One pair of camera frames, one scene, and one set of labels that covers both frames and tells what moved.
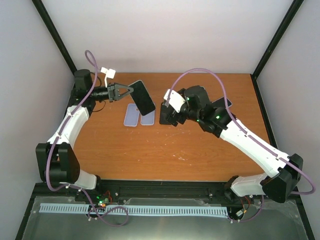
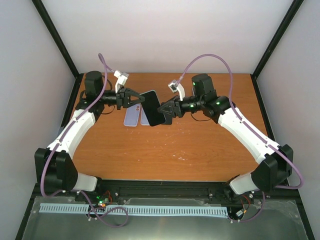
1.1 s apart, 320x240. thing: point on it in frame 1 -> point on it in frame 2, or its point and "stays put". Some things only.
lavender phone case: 132,115 stays put
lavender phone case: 148,119 stays put
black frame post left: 24,223 stays put
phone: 142,98 -> 150,106
